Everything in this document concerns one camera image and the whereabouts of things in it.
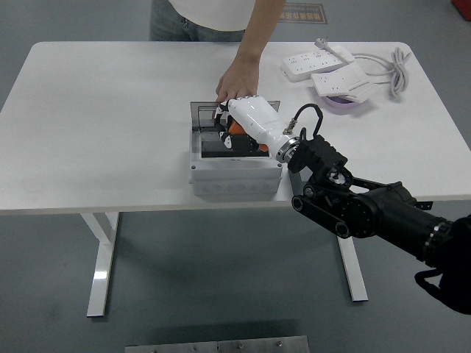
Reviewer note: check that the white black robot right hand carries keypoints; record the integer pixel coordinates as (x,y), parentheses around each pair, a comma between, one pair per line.
(254,114)

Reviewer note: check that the person's left hand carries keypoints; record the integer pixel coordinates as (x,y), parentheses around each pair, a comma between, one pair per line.
(239,82)

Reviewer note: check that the orange cylinder battery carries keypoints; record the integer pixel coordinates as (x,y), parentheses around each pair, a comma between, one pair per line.
(236,128)

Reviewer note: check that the grey plastic junction box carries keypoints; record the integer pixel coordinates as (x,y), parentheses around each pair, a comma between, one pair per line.
(235,176)

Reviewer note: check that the person's left forearm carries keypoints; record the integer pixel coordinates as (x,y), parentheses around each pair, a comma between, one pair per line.
(257,33)

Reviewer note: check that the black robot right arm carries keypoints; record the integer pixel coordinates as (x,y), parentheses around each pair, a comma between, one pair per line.
(368,213)

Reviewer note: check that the red box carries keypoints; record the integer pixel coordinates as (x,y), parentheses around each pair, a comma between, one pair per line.
(463,7)

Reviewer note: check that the person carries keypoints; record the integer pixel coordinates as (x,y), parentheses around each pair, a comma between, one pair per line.
(202,18)

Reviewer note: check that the long white power strip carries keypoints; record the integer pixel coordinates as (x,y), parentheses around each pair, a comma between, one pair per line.
(312,64)

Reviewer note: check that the short white power strip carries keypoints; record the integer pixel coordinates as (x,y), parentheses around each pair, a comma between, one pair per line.
(335,81)

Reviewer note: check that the purple round dish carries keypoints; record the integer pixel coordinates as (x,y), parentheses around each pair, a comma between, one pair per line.
(342,104)

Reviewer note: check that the white power plug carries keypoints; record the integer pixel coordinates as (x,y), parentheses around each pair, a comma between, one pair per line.
(322,42)

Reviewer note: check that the brown floor sign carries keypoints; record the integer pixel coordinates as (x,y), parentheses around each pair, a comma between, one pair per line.
(305,13)

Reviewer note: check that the white flat socket panel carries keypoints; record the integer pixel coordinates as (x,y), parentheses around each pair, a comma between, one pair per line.
(362,93)

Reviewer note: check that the white table leg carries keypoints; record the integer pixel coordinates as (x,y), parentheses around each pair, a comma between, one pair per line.
(101,257)
(355,272)

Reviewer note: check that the black under-table control strip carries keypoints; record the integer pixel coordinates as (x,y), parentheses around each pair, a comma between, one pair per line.
(425,205)

